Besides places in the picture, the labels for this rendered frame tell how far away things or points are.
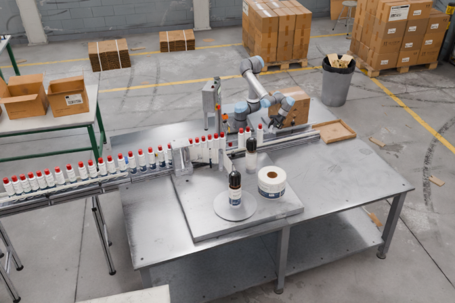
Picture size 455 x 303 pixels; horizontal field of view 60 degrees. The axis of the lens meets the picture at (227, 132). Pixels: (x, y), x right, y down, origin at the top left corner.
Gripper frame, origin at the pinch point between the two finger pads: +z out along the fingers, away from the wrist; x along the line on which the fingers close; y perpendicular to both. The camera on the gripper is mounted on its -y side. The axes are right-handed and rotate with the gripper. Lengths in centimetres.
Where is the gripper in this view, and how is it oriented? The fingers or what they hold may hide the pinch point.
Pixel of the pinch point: (269, 132)
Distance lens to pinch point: 335.2
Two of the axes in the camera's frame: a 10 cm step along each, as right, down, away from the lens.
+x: 8.2, 2.4, 5.1
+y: 3.3, 5.3, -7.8
